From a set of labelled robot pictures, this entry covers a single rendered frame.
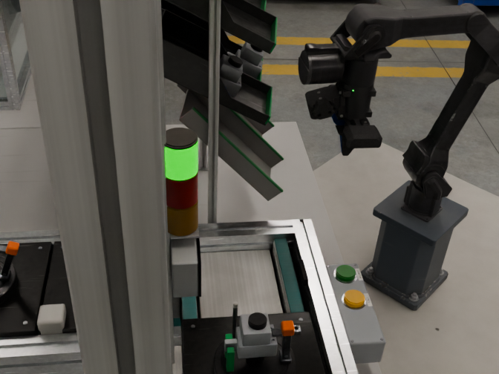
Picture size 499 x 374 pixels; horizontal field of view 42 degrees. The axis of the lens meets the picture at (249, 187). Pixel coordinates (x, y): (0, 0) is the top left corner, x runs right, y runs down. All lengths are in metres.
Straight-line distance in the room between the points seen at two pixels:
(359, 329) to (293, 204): 0.51
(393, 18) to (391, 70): 3.30
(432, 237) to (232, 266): 0.42
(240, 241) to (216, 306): 0.17
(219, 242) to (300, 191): 0.38
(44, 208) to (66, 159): 1.50
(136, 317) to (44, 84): 0.09
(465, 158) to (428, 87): 0.78
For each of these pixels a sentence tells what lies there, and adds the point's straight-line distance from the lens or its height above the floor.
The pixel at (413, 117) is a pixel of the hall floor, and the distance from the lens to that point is 3.88.
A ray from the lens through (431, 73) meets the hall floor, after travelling 4.44.
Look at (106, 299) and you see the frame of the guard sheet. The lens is 0.21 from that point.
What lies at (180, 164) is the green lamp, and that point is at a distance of 0.87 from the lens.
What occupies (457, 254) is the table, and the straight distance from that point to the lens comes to 1.62.
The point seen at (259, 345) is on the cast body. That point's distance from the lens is 1.07.
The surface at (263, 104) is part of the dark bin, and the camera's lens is 1.40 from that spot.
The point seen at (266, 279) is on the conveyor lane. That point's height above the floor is 0.92.
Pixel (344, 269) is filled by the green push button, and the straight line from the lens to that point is 1.34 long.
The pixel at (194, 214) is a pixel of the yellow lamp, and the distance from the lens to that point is 0.93.
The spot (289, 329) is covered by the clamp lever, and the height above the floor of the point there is 1.07.
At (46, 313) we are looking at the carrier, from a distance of 1.24.
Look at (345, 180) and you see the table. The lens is 1.77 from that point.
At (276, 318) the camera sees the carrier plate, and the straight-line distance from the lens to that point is 1.23.
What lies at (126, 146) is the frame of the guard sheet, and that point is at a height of 1.79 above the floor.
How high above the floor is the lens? 1.88
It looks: 37 degrees down
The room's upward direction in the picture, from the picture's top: 3 degrees clockwise
